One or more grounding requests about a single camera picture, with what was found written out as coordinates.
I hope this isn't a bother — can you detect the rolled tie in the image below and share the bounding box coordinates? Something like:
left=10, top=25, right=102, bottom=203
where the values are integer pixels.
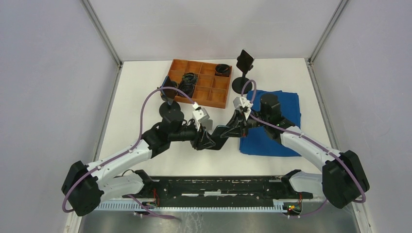
left=215, top=64, right=231, bottom=77
left=178, top=81, right=195, bottom=98
left=182, top=72, right=198, bottom=84

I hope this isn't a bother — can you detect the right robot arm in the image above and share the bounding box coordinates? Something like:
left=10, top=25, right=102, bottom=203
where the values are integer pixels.
left=217, top=93, right=370, bottom=209

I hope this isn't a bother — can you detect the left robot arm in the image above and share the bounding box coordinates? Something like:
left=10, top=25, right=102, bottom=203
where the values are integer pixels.
left=61, top=108, right=215, bottom=216

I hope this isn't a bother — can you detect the rolled tie back right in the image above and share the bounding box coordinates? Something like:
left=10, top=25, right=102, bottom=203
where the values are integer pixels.
left=215, top=64, right=231, bottom=77

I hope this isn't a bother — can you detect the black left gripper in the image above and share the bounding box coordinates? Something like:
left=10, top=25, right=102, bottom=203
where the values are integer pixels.
left=169, top=119, right=215, bottom=150

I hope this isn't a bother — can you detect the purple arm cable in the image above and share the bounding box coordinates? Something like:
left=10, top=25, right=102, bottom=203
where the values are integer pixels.
left=62, top=86, right=197, bottom=214
left=240, top=79, right=367, bottom=217

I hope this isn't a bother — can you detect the blue cloth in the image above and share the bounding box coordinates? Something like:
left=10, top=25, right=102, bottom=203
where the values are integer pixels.
left=239, top=90, right=301, bottom=157

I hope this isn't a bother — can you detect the aluminium frame post right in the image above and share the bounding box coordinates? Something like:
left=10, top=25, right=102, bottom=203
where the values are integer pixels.
left=308, top=0, right=350, bottom=64

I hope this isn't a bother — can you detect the aluminium frame post left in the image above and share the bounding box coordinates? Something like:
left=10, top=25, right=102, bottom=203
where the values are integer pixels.
left=80, top=0, right=123, bottom=68

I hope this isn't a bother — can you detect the rolled tie centre top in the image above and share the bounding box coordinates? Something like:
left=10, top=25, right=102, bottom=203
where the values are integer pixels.
left=182, top=72, right=198, bottom=84

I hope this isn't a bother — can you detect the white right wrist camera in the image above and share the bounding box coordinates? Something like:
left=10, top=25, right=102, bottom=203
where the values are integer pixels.
left=233, top=97, right=253, bottom=120

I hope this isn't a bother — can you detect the white toothed cable duct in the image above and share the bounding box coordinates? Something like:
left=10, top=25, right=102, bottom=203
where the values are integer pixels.
left=95, top=200, right=287, bottom=214

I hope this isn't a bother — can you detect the wooden compartment tray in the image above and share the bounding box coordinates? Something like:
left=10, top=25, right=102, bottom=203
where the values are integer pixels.
left=168, top=59, right=232, bottom=109

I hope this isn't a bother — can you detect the aluminium frame post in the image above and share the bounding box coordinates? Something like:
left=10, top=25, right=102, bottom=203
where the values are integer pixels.
left=308, top=0, right=350, bottom=64
left=80, top=0, right=123, bottom=68

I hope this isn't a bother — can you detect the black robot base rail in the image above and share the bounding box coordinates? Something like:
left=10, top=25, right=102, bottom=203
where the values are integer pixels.
left=134, top=176, right=313, bottom=208

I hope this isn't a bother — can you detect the black phone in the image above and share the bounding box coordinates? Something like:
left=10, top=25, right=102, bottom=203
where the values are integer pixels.
left=160, top=76, right=177, bottom=102
left=236, top=50, right=254, bottom=73
left=209, top=125, right=228, bottom=150

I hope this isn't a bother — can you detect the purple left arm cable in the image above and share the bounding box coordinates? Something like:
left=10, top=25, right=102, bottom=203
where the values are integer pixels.
left=62, top=86, right=197, bottom=214

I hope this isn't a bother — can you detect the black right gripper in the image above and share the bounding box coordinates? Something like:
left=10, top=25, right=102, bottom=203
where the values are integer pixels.
left=220, top=109, right=268, bottom=138

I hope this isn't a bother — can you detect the silver metal phone stand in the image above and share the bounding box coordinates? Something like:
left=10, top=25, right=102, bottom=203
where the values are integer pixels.
left=202, top=119, right=213, bottom=131

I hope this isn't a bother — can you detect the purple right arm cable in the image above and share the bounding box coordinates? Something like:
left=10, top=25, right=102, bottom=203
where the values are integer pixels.
left=240, top=79, right=367, bottom=217

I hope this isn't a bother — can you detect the black phone stand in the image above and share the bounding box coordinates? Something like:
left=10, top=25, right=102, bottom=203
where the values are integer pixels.
left=159, top=92, right=181, bottom=117
left=232, top=73, right=249, bottom=94

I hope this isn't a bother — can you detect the rolled tie front centre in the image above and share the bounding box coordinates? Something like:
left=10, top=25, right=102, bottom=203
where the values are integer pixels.
left=178, top=81, right=195, bottom=98

